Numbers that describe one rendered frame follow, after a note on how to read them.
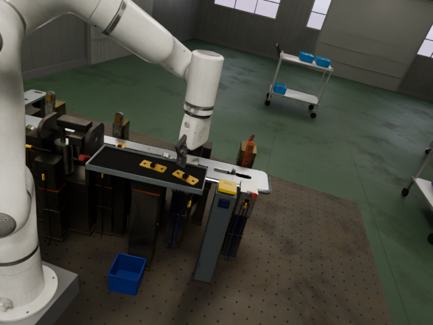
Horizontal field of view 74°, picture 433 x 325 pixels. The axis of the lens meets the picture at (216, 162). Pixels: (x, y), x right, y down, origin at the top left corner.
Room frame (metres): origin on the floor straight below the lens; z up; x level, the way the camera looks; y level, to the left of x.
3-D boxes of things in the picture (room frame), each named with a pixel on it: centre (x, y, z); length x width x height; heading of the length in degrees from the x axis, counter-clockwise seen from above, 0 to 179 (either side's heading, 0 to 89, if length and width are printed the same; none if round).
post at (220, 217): (0.78, -0.05, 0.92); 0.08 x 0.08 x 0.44; 1
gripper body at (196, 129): (0.77, 0.08, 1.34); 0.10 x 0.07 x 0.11; 158
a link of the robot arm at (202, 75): (0.77, 0.09, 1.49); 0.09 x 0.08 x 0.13; 31
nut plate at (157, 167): (0.78, 0.20, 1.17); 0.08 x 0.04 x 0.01; 83
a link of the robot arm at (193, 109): (0.76, 0.09, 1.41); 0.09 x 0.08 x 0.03; 158
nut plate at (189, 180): (0.77, 0.09, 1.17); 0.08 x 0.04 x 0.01; 68
